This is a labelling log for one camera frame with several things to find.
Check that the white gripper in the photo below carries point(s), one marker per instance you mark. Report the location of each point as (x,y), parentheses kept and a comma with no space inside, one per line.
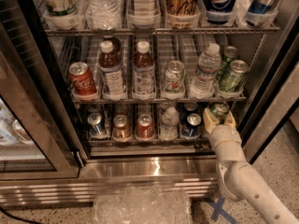
(223,136)

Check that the green can bottom shelf front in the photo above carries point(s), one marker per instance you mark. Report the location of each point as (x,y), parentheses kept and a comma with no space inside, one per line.
(219,110)

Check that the green can shelf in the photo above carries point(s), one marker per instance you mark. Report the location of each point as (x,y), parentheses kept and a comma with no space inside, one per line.
(219,110)
(234,76)
(230,53)

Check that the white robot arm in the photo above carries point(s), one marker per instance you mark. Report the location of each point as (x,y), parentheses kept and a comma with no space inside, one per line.
(238,180)

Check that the blue Pepsi can front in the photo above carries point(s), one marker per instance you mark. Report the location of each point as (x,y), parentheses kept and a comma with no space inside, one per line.
(191,126)

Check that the blue pepsi can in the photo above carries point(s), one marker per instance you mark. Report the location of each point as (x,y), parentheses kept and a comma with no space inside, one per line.
(187,109)
(191,126)

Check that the blue Pepsi can rear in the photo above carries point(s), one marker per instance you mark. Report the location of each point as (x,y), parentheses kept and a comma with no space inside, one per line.
(187,109)

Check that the green can middle shelf front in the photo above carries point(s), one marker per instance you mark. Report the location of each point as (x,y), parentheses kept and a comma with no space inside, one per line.
(234,76)

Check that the small water bottle bottom shelf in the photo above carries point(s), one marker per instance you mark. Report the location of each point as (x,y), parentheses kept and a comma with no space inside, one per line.
(169,124)

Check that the water bottle middle shelf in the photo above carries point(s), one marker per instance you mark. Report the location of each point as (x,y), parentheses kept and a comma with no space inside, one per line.
(206,70)

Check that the steel fridge door right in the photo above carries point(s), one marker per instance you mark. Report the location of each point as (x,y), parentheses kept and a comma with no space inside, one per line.
(273,86)

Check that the white green soda can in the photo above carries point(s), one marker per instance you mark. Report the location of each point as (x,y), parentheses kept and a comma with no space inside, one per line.
(174,74)

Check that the green can middle shelf rear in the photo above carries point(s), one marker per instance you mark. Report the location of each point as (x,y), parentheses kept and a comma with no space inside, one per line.
(230,53)

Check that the red can bottom shelf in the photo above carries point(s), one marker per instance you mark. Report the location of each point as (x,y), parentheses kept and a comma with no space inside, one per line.
(144,128)

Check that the orange can bottom shelf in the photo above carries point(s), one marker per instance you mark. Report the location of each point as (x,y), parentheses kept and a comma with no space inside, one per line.
(121,129)

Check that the Pepsi can top shelf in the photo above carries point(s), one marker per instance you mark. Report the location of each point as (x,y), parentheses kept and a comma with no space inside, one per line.
(219,11)

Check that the stainless steel fridge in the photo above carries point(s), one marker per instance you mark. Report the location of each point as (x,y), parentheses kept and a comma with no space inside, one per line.
(107,169)

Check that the blue silver can bottom shelf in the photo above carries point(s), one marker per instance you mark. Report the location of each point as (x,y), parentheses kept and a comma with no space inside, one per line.
(97,125)

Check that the red Coca-Cola can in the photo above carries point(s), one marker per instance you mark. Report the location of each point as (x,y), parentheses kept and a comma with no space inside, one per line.
(82,78)

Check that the water bottle top shelf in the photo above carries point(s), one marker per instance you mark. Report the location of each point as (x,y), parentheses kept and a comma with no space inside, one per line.
(103,14)

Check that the glass fridge door left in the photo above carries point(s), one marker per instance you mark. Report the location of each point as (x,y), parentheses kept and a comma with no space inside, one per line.
(49,155)

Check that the blue tape cross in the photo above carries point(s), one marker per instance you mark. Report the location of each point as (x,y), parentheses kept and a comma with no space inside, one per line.
(218,210)

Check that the brown tea bottle right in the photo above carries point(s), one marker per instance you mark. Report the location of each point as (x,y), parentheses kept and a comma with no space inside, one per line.
(143,72)

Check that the brown tea bottle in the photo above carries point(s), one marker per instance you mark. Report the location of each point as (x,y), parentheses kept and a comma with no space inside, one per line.
(111,71)
(143,72)
(115,41)

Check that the brown tea bottle left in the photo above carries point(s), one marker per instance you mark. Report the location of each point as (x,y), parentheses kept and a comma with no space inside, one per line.
(111,71)

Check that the clear plastic bag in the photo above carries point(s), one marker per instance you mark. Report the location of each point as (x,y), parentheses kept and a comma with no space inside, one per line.
(151,205)

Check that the brown tea bottle rear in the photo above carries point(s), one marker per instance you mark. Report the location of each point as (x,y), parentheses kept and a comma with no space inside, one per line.
(115,41)

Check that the bottom wire shelf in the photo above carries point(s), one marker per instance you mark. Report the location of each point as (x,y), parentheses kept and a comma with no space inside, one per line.
(133,141)

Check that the wire shelf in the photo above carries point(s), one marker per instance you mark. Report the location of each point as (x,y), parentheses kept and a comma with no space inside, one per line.
(133,141)
(168,31)
(162,100)

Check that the top wire shelf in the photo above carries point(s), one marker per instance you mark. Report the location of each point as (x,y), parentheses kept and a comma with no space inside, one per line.
(168,31)

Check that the middle wire shelf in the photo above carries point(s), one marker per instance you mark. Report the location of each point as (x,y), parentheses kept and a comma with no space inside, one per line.
(162,100)

